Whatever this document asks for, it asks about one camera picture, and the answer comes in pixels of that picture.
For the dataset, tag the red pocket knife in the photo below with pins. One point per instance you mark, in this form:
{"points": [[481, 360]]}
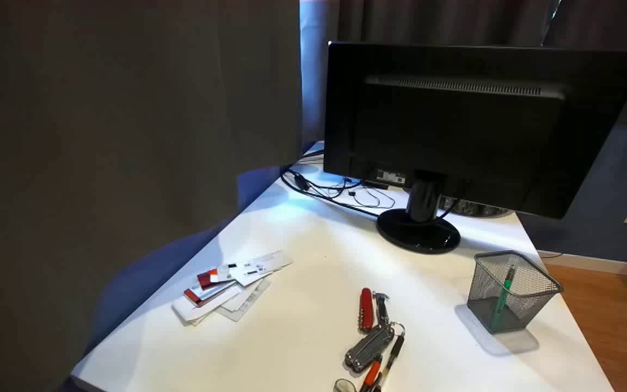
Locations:
{"points": [[367, 309]]}

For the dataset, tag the white card stack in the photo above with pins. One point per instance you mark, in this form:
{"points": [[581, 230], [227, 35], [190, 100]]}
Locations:
{"points": [[228, 300]]}

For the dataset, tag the red white card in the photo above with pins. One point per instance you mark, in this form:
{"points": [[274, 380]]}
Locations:
{"points": [[208, 279]]}

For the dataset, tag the grey multitool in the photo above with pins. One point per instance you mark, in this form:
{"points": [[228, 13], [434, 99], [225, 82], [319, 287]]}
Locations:
{"points": [[368, 348]]}

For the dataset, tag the orange black pen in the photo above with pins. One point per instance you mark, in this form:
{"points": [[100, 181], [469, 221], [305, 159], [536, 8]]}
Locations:
{"points": [[374, 381]]}

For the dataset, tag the black computer monitor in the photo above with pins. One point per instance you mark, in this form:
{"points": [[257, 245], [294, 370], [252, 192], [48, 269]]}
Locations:
{"points": [[496, 124]]}

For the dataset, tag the green pen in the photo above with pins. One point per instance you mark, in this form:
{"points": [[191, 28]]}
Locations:
{"points": [[502, 299]]}

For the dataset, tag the black mesh pen cup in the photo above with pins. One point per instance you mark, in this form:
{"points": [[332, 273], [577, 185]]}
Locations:
{"points": [[530, 292]]}

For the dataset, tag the grey curtain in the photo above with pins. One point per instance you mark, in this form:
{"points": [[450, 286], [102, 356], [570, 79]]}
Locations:
{"points": [[124, 124]]}

